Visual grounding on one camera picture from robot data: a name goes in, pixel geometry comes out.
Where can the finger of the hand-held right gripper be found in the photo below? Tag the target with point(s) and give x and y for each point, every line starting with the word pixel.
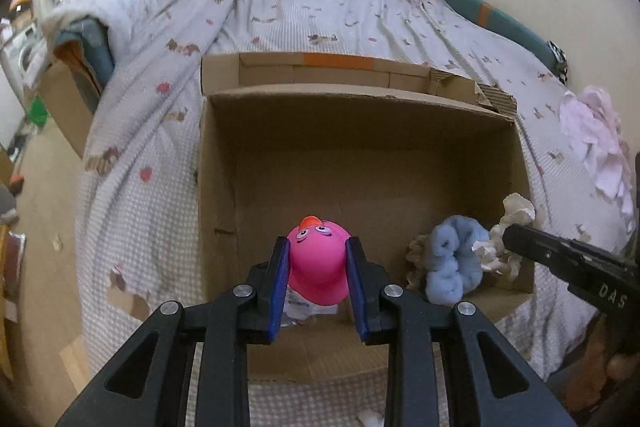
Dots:
pixel 537 247

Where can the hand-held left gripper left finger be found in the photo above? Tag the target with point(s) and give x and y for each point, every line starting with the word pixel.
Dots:
pixel 277 292

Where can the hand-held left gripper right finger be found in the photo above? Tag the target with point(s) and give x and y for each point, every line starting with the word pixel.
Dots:
pixel 357 292

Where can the clear plastic tag packet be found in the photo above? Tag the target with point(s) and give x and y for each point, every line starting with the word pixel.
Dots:
pixel 305 309

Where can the cream scrunchie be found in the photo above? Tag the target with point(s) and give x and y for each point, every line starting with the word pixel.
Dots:
pixel 510 217

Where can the pink rubber duck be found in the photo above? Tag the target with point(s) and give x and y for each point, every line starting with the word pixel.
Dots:
pixel 317 257

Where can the light blue scrunchie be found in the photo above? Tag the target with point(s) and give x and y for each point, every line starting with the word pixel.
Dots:
pixel 457 257

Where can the brown cardboard box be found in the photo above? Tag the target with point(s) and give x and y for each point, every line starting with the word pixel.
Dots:
pixel 360 167

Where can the person's right hand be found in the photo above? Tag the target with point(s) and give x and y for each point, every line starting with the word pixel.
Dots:
pixel 597 359

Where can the floral lace socks bundle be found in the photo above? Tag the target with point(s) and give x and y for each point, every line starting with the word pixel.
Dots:
pixel 417 259

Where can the person's right leg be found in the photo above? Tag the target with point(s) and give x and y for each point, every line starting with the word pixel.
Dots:
pixel 572 399

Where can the pink cloth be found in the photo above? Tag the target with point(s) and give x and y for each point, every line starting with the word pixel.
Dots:
pixel 597 137

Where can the white sock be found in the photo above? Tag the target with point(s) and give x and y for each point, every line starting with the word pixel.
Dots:
pixel 370 419

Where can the black and white checked cloth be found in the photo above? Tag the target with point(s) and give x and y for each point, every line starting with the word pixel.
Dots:
pixel 558 59

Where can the teal pillow with orange stripe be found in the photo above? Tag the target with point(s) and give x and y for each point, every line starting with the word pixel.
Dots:
pixel 495 17

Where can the checked printed bed sheet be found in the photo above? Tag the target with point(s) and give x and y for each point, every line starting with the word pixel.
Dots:
pixel 325 17

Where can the bedside cardboard box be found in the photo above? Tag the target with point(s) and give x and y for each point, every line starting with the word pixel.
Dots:
pixel 67 107

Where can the teal and orange cloth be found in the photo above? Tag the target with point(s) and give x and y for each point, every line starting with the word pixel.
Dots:
pixel 85 47

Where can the white washing machine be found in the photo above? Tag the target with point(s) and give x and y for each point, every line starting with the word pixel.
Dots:
pixel 22 57

